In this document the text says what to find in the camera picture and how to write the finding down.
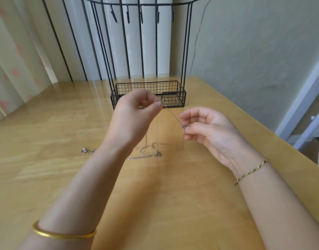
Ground white door frame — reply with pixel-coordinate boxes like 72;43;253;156
275;59;319;151

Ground pink floral curtain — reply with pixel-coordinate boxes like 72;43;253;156
0;0;53;123

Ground person's right forearm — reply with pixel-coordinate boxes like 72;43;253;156
235;160;319;250

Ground person's left forearm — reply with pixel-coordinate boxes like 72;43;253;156
16;145;133;250

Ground braided cord bracelet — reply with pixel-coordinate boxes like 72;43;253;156
234;158;269;186

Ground gold bangle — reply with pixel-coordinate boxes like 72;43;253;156
32;220;98;240

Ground person's right hand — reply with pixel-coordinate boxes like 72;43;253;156
179;106;264;176

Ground white black-striped curtain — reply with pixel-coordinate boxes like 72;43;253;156
13;0;174;83

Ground chain necklace with pendant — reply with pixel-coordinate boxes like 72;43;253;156
140;108;190;154

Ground silver chain with silver pendant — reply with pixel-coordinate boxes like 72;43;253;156
127;150;163;161

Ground black wire jewelry rack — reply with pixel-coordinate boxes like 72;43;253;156
80;0;203;110

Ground person's left hand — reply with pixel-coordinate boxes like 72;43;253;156
101;89;165;155

